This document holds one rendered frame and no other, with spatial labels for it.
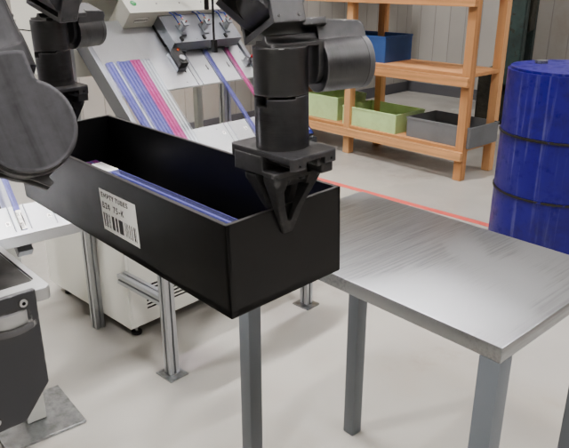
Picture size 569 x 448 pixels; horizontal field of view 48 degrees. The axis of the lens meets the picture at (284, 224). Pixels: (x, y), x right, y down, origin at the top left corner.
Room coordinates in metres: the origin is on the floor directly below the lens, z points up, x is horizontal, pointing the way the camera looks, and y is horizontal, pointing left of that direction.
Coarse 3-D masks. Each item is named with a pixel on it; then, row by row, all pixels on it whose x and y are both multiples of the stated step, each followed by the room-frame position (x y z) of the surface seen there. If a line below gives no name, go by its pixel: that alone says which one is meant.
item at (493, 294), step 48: (384, 240) 1.37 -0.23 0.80; (432, 240) 1.37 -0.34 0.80; (480, 240) 1.37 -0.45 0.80; (384, 288) 1.12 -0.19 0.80; (432, 288) 1.12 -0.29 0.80; (480, 288) 1.12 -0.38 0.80; (528, 288) 1.12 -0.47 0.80; (240, 336) 1.42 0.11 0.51; (480, 336) 0.95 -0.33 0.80; (528, 336) 0.97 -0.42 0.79; (480, 384) 0.93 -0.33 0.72; (480, 432) 0.92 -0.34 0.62
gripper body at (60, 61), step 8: (40, 56) 1.07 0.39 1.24; (48, 56) 1.07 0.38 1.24; (56, 56) 1.07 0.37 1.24; (64, 56) 1.08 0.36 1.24; (40, 64) 1.07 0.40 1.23; (48, 64) 1.07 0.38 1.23; (56, 64) 1.07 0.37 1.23; (64, 64) 1.08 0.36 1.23; (40, 72) 1.07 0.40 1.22; (48, 72) 1.07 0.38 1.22; (56, 72) 1.07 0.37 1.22; (64, 72) 1.08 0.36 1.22; (72, 72) 1.10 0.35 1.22; (40, 80) 1.07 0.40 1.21; (48, 80) 1.07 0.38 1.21; (56, 80) 1.07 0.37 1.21; (64, 80) 1.08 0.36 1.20; (72, 80) 1.09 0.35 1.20; (56, 88) 1.05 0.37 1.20; (64, 88) 1.05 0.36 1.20; (72, 88) 1.06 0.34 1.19; (80, 88) 1.07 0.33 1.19
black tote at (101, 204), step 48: (96, 144) 1.13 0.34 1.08; (144, 144) 1.06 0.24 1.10; (192, 144) 0.95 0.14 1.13; (48, 192) 0.97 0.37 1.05; (96, 192) 0.84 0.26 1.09; (144, 192) 0.74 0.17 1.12; (192, 192) 0.96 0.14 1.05; (240, 192) 0.87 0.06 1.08; (336, 192) 0.73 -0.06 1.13; (144, 240) 0.75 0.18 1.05; (192, 240) 0.67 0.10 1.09; (240, 240) 0.63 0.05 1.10; (288, 240) 0.68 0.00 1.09; (336, 240) 0.73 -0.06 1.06; (192, 288) 0.68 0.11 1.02; (240, 288) 0.63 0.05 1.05; (288, 288) 0.68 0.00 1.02
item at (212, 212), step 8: (96, 160) 1.10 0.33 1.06; (104, 168) 1.05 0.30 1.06; (112, 168) 1.05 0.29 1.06; (120, 176) 1.00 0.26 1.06; (128, 176) 1.00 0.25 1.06; (144, 184) 0.96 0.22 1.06; (152, 184) 0.96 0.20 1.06; (160, 192) 0.92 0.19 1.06; (168, 192) 0.92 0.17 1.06; (176, 200) 0.88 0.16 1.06; (184, 200) 0.88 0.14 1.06; (192, 200) 0.88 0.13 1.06; (192, 208) 0.85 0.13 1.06; (200, 208) 0.85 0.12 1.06; (208, 208) 0.85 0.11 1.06; (216, 216) 0.82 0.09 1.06; (224, 216) 0.82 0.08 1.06
